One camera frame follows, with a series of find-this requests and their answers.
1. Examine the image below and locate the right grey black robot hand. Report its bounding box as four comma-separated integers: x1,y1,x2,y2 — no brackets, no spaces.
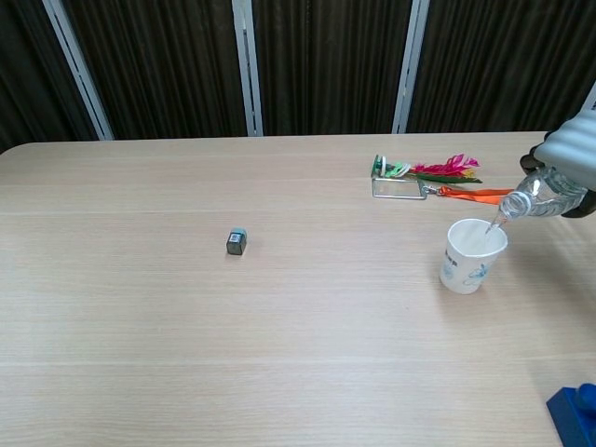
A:
519,107,596,220

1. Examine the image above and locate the pink green feather shuttlecock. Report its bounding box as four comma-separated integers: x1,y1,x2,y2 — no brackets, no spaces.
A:
371,153,483,185

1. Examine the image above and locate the dark fabric partition panel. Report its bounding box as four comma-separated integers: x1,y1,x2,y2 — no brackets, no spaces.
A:
62,0,248,141
251,0,414,137
407,0,596,134
0,0,100,155

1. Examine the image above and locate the transparent plastic water bottle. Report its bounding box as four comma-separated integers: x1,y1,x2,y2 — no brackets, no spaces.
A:
497,166,589,222

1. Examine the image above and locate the white paper cup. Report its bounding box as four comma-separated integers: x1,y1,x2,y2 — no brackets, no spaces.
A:
439,217,508,296

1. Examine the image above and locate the grey metal partition post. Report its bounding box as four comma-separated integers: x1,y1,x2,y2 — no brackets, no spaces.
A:
231,0,265,138
391,0,431,135
41,0,115,142
580,79,596,116

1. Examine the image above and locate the orange lanyard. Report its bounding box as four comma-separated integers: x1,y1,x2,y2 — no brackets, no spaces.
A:
421,184,519,207

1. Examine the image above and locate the small green grey cube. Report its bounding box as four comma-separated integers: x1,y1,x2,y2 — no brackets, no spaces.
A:
226,227,248,256

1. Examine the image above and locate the blue block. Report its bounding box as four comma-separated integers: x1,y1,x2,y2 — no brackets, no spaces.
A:
545,382,596,447

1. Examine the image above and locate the clear badge holder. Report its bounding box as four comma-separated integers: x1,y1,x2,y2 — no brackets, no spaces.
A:
371,176,428,201

